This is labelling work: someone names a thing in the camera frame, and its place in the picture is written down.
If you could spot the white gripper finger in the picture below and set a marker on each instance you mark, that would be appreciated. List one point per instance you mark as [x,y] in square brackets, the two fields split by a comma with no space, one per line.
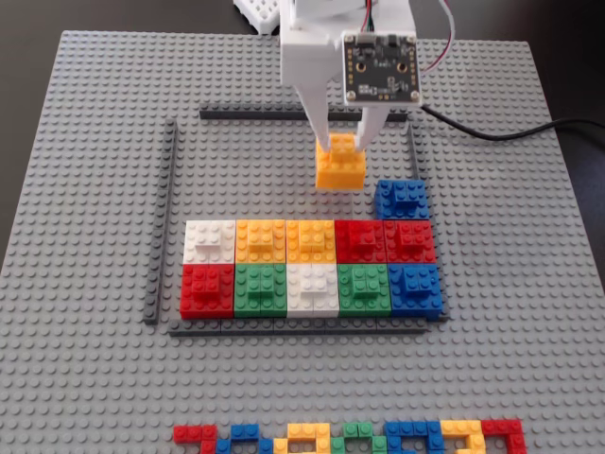
[373,123]
[319,113]

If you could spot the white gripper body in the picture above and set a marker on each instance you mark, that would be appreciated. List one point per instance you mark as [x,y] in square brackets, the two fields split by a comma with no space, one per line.
[309,78]

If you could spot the yellow brick cube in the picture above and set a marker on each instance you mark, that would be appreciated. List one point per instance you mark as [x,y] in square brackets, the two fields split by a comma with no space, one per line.
[340,175]
[311,241]
[260,241]

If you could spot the blue brick cube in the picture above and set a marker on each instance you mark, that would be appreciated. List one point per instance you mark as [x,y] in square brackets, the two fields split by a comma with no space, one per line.
[416,291]
[402,198]

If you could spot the red brick cube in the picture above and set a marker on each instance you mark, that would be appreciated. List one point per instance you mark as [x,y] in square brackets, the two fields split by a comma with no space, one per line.
[411,241]
[207,291]
[361,241]

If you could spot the green brick cube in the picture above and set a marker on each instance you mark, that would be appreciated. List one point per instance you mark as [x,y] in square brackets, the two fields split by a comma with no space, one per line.
[260,291]
[365,291]

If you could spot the white brick cube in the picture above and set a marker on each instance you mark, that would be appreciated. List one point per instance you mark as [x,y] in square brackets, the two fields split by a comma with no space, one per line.
[313,291]
[208,241]

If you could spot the dark grey brick strip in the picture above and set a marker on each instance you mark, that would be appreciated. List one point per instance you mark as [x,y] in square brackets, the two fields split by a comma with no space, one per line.
[417,151]
[163,213]
[283,327]
[250,113]

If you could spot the grey studded baseplate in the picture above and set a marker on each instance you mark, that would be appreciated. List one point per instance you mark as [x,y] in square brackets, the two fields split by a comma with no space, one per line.
[283,378]

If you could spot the green brick letter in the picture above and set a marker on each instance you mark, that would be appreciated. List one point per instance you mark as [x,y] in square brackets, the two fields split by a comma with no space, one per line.
[359,430]

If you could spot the blue brick letter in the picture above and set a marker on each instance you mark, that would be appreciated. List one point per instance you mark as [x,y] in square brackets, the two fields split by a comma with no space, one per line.
[411,429]
[243,432]

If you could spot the yellow brick letter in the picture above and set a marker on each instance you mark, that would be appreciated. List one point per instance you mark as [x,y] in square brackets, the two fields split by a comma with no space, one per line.
[307,431]
[461,428]

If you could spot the red brick letter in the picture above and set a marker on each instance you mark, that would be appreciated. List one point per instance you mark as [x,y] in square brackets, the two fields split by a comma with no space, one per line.
[189,434]
[503,426]

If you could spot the black camera circuit board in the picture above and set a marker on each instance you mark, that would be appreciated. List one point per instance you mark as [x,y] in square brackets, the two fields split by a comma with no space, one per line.
[380,71]

